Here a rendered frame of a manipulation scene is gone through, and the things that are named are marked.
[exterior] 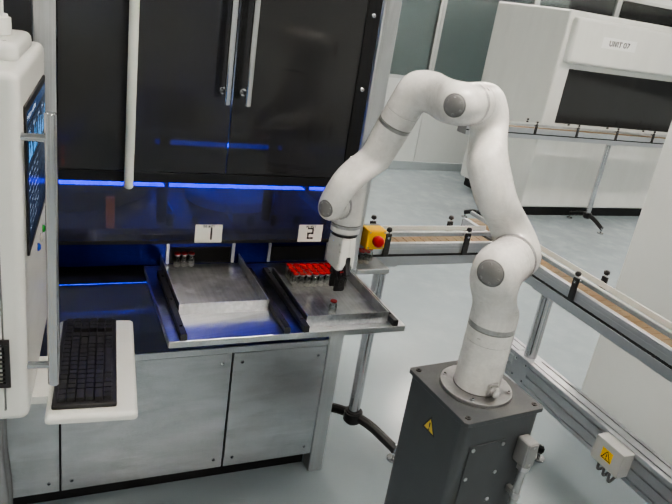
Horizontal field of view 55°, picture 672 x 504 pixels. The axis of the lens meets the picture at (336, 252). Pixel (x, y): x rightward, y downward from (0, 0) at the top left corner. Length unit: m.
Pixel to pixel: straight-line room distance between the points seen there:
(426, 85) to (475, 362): 0.69
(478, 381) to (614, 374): 1.55
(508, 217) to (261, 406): 1.24
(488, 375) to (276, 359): 0.90
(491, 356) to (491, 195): 0.40
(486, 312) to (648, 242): 1.50
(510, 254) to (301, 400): 1.21
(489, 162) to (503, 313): 0.36
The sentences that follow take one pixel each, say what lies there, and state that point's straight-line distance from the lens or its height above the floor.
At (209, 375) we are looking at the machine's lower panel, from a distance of 2.31.
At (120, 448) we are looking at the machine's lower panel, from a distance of 2.42.
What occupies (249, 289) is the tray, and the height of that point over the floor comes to 0.88.
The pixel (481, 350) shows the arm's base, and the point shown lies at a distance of 1.68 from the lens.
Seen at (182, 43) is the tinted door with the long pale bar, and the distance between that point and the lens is 1.92.
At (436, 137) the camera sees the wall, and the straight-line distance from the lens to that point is 7.84.
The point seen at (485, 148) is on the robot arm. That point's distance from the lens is 1.59.
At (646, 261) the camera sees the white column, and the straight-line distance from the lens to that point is 3.04.
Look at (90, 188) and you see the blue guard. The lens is 1.97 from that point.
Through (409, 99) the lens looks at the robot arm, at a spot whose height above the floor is 1.55.
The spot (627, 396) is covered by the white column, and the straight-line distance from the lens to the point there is 3.17.
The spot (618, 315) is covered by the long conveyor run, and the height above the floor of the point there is 0.93.
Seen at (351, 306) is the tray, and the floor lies 0.88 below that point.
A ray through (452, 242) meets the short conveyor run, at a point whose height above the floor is 0.93.
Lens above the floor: 1.76
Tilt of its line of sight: 21 degrees down
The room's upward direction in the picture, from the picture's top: 9 degrees clockwise
